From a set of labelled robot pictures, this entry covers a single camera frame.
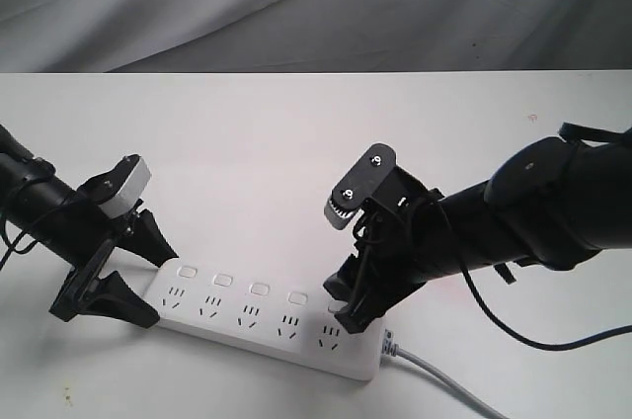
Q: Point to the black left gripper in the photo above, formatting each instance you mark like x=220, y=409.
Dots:
x=81, y=234

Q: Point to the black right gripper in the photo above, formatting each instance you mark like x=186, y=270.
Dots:
x=394, y=257

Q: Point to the white five-outlet power strip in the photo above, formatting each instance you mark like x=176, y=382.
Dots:
x=288, y=319

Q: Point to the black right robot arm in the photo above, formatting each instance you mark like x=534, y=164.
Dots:
x=557, y=203

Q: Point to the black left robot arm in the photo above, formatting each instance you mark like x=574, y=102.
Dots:
x=25, y=180

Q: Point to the white backdrop cloth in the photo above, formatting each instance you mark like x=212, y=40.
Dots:
x=313, y=35

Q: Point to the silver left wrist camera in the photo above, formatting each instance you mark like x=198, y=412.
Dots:
x=129, y=190

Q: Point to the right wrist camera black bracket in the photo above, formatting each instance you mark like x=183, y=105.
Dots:
x=374, y=183

